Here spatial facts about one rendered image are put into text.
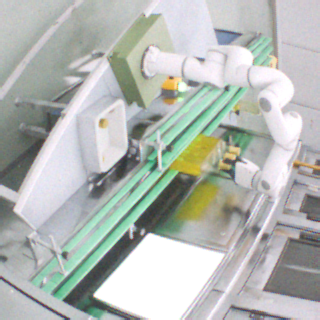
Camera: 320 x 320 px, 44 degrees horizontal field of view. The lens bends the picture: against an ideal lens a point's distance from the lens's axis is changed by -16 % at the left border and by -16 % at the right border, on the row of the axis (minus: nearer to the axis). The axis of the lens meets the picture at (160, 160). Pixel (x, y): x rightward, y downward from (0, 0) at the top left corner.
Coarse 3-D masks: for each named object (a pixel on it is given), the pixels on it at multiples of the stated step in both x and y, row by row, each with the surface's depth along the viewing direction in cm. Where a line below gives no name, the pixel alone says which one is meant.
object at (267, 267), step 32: (224, 128) 240; (256, 160) 213; (288, 192) 188; (256, 224) 169; (288, 224) 171; (256, 256) 156; (288, 256) 156; (224, 288) 141; (256, 288) 144; (288, 288) 141
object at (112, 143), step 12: (108, 108) 154; (120, 108) 163; (96, 120) 150; (108, 120) 168; (120, 120) 166; (96, 132) 152; (108, 132) 171; (120, 132) 169; (96, 144) 154; (108, 144) 173; (120, 144) 172; (108, 156) 168; (120, 156) 169; (108, 168) 163
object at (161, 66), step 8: (152, 48) 163; (152, 56) 165; (160, 56) 165; (168, 56) 164; (176, 56) 163; (184, 56) 163; (144, 64) 166; (152, 64) 167; (160, 64) 165; (168, 64) 163; (176, 64) 162; (144, 72) 169; (152, 72) 171; (160, 72) 168; (168, 72) 165; (176, 72) 163
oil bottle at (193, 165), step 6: (180, 156) 184; (186, 156) 184; (192, 156) 184; (174, 162) 184; (180, 162) 182; (186, 162) 181; (192, 162) 180; (198, 162) 180; (204, 162) 180; (174, 168) 186; (180, 168) 184; (186, 168) 183; (192, 168) 181; (198, 168) 180; (204, 168) 179; (192, 174) 183; (198, 174) 181; (204, 174) 180
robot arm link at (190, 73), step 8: (208, 56) 158; (216, 56) 156; (224, 56) 157; (184, 64) 160; (192, 64) 159; (200, 64) 160; (208, 64) 157; (216, 64) 156; (224, 64) 157; (184, 72) 161; (192, 72) 160; (200, 72) 157; (208, 72) 156; (216, 72) 156; (200, 80) 160; (208, 80) 157; (216, 80) 156; (224, 80) 158
